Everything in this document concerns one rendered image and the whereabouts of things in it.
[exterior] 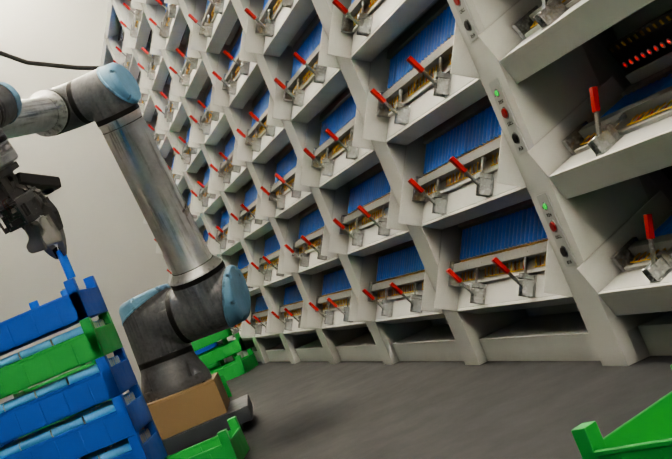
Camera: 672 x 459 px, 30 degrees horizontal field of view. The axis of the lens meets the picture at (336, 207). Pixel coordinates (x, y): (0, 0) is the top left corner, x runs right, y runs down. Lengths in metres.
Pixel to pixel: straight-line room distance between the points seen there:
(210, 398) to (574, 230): 1.50
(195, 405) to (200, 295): 0.28
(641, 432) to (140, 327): 2.10
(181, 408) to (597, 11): 1.89
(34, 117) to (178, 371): 0.76
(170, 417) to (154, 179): 0.60
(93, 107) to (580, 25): 1.72
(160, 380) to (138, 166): 0.56
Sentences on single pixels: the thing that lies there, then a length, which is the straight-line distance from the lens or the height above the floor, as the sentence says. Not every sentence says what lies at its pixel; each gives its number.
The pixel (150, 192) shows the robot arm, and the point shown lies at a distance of 3.18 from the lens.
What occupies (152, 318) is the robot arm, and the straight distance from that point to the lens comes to 3.28.
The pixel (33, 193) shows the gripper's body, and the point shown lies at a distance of 2.58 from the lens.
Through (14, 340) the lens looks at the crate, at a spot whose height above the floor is 0.41.
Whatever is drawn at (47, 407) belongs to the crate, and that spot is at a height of 0.27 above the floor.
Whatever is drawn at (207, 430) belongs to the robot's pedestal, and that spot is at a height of 0.04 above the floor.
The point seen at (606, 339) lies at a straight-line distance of 2.00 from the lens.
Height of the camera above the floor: 0.34
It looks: 2 degrees up
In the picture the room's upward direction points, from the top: 23 degrees counter-clockwise
